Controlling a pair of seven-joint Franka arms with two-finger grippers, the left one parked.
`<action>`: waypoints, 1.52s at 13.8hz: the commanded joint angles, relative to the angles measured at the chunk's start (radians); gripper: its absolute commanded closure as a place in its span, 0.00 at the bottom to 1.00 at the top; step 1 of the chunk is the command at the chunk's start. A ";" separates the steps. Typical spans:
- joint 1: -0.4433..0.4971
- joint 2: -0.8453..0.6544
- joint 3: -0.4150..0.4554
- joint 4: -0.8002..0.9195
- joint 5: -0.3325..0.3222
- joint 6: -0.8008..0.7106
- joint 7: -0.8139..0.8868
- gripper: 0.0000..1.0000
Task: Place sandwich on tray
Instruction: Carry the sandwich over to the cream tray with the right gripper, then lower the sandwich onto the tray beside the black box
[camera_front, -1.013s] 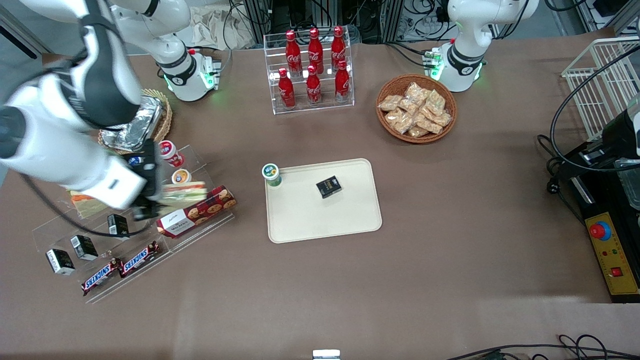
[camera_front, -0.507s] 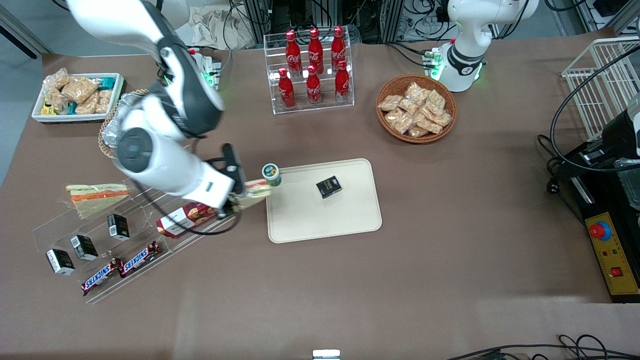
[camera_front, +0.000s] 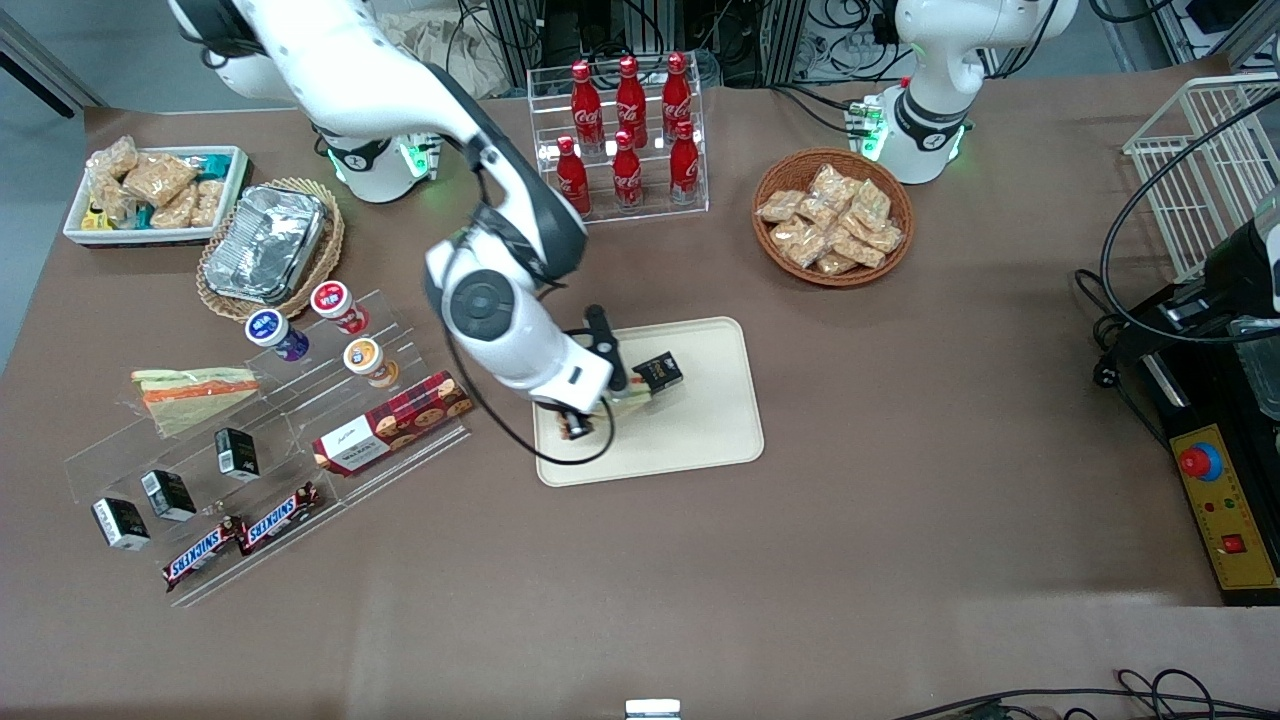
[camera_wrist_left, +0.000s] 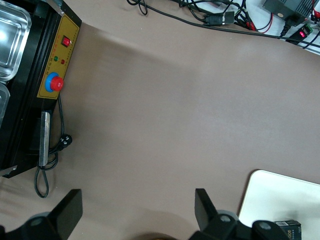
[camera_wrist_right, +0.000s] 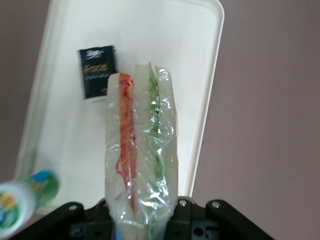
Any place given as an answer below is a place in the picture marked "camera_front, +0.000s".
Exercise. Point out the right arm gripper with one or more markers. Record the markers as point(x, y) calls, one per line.
point(658, 372)

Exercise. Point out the triangle sandwich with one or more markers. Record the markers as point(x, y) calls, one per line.
point(630, 402)
point(195, 392)

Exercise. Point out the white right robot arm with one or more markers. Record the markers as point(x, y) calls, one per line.
point(350, 60)

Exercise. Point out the cream plastic tray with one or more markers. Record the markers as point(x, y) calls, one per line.
point(700, 430)

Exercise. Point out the small black box gold print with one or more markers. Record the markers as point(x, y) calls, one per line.
point(660, 372)

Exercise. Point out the clear acrylic stepped stand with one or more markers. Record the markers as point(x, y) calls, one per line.
point(420, 452)

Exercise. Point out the clear acrylic bottle rack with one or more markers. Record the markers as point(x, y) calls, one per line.
point(650, 215)

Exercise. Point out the red plaid cookie box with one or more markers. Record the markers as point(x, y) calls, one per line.
point(400, 420)

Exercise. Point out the red coca cola bottle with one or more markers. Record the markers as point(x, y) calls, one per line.
point(677, 95)
point(631, 100)
point(627, 178)
point(586, 105)
point(573, 175)
point(685, 168)

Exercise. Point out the orange lid cup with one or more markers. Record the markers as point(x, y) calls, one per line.
point(366, 358)

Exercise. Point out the clear bag brown snack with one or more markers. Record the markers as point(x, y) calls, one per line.
point(110, 200)
point(158, 178)
point(857, 250)
point(882, 238)
point(780, 206)
point(115, 158)
point(835, 265)
point(208, 202)
point(832, 184)
point(871, 204)
point(175, 210)
point(797, 242)
point(817, 212)

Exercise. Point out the red lid cup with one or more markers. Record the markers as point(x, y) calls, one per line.
point(334, 302)

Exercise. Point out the round wicker bowl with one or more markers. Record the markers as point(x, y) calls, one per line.
point(860, 279)

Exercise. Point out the flat wicker basket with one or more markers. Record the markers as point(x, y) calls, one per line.
point(337, 235)

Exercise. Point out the purple lid cup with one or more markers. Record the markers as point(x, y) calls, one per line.
point(272, 331)

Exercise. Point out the small white object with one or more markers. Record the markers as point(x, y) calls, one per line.
point(652, 710)

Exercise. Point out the snickers bar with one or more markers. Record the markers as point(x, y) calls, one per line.
point(200, 555)
point(280, 518)

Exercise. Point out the aluminium foil container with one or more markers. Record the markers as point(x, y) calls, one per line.
point(265, 245)

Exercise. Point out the small black white box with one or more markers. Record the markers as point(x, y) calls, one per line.
point(237, 452)
point(120, 523)
point(171, 495)

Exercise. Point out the crumpled beige cloth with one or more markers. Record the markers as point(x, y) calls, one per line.
point(460, 50)

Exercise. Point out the teal snack packet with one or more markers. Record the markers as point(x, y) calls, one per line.
point(210, 163)

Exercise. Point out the white rectangular bin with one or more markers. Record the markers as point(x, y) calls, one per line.
point(150, 238)

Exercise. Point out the yellow snack packet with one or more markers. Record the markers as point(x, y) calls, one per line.
point(95, 219)

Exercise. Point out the grey black slanted bar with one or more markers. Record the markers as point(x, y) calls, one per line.
point(50, 70)

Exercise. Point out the yellow emergency stop panel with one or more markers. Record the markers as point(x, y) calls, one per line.
point(1225, 510)

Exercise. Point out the black machine with cylinder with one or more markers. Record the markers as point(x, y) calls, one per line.
point(1235, 270)

